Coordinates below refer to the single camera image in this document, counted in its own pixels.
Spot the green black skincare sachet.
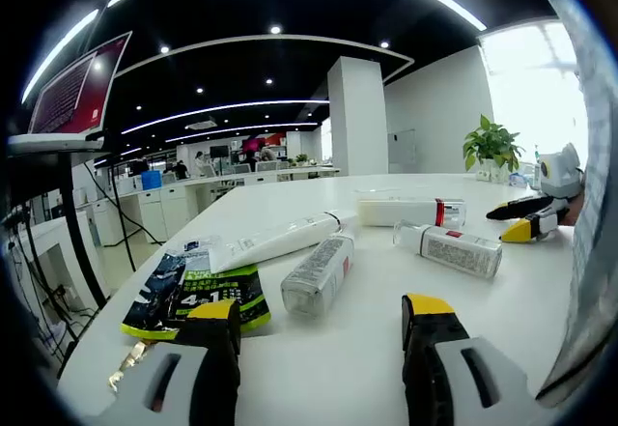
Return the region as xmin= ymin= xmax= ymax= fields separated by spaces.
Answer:
xmin=120 ymin=250 xmax=272 ymax=341

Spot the ceiling air conditioner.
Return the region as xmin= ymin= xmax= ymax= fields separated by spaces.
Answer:
xmin=184 ymin=116 xmax=219 ymax=133

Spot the potted green plant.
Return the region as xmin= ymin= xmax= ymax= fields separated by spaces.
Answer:
xmin=462 ymin=114 xmax=526 ymax=184

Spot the skincare bottle red square label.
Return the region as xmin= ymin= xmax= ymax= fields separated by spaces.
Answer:
xmin=393 ymin=219 xmax=504 ymax=280

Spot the gold skincare sachet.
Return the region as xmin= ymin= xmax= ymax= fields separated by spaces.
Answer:
xmin=106 ymin=340 xmax=158 ymax=392

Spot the black floor cable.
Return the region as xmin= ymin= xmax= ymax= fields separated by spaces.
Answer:
xmin=83 ymin=161 xmax=166 ymax=247

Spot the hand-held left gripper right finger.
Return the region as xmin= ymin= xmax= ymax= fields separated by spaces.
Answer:
xmin=400 ymin=293 xmax=551 ymax=426

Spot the long white office desk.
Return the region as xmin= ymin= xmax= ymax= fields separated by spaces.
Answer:
xmin=115 ymin=164 xmax=342 ymax=246

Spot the black laptop stand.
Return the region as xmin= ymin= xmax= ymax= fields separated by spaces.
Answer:
xmin=0 ymin=128 xmax=115 ymax=379

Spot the open laptop red screen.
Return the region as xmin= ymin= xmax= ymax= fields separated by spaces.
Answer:
xmin=7 ymin=30 xmax=134 ymax=155

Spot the silver purple skincare sachet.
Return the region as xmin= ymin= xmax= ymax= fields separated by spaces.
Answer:
xmin=176 ymin=235 xmax=234 ymax=261

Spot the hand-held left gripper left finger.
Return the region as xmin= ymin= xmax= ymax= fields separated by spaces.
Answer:
xmin=90 ymin=298 xmax=242 ymax=426

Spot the white skincare bottle red band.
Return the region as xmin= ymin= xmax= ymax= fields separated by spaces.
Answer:
xmin=357 ymin=197 xmax=468 ymax=228

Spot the white skincare tube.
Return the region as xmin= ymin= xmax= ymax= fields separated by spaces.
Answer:
xmin=211 ymin=209 xmax=359 ymax=274

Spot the skincare bottle red stripe label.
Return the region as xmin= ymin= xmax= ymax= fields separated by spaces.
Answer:
xmin=280 ymin=231 xmax=357 ymax=320

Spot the person's striped shirt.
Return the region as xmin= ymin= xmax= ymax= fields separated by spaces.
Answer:
xmin=530 ymin=0 xmax=615 ymax=398

